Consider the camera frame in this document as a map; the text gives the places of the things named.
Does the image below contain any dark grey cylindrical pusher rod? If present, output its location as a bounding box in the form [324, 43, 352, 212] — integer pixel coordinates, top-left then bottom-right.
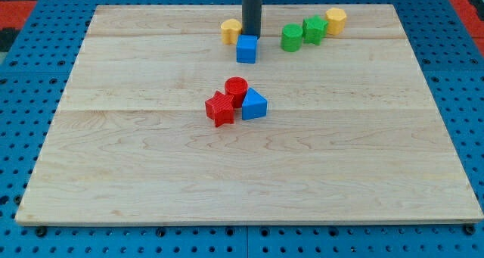
[242, 0, 262, 38]

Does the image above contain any blue cube block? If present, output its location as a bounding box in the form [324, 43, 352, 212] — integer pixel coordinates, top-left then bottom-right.
[236, 35, 258, 64]

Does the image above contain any yellow heart block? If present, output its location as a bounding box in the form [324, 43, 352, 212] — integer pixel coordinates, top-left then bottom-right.
[220, 18, 242, 45]

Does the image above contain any green cylinder block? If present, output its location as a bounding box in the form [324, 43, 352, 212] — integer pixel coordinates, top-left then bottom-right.
[281, 23, 303, 52]

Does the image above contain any green star block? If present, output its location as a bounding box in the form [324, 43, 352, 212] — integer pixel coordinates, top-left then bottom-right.
[302, 15, 328, 45]

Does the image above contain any yellow hexagon block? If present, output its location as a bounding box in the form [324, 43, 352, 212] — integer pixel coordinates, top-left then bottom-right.
[325, 8, 347, 36]

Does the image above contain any red cylinder block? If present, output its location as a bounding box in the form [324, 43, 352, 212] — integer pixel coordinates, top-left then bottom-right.
[224, 76, 249, 108]

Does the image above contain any blue triangle block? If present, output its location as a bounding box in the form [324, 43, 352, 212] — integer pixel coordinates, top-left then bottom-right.
[242, 88, 268, 120]

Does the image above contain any red star block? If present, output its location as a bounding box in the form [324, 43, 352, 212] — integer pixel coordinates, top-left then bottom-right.
[205, 91, 234, 127]

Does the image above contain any light wooden board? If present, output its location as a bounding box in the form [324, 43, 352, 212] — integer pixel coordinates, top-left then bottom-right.
[15, 5, 483, 226]

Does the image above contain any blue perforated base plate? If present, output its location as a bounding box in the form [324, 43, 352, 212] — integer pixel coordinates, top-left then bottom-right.
[1, 0, 483, 257]

